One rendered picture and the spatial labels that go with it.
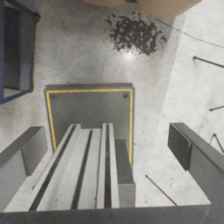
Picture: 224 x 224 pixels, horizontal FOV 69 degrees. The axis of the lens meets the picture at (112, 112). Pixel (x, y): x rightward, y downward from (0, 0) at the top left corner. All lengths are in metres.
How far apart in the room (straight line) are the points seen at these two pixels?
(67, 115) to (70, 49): 0.60
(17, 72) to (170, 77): 1.36
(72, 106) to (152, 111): 0.81
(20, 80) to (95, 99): 0.69
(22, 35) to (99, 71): 0.67
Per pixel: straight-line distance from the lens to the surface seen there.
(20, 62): 1.60
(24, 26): 1.58
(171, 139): 0.16
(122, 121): 1.32
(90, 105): 1.28
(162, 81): 1.65
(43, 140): 0.17
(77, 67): 1.58
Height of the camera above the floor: 1.55
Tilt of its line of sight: 72 degrees down
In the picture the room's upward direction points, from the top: 175 degrees clockwise
